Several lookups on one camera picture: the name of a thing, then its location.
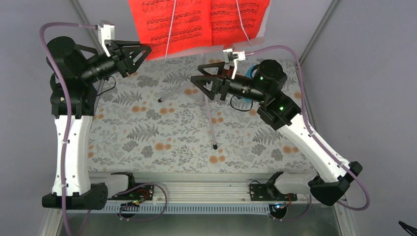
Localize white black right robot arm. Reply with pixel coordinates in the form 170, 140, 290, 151
190, 59, 362, 206

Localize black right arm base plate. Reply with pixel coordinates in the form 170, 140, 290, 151
249, 179, 298, 202

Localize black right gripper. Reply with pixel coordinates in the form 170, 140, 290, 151
190, 62, 267, 103

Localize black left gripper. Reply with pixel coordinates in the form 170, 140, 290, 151
80, 40, 151, 83

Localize blue metronome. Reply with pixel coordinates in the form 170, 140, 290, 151
242, 64, 264, 102

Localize white tripod music stand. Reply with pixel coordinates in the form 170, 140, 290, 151
143, 0, 266, 150

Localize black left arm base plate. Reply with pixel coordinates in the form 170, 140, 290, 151
110, 185, 154, 206

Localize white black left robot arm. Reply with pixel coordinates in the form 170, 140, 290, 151
42, 36, 151, 210

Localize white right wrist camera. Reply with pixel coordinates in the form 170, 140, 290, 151
223, 48, 246, 80

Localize perforated blue-grey cable duct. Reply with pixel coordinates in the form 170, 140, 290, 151
122, 204, 269, 215

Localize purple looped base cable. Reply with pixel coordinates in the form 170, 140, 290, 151
118, 183, 169, 222

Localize aluminium front rail frame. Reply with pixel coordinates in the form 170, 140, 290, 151
39, 172, 356, 236

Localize red sheet music page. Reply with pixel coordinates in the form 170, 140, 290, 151
210, 0, 270, 46
128, 0, 212, 60

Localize black object at corner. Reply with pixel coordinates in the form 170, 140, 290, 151
398, 221, 417, 236

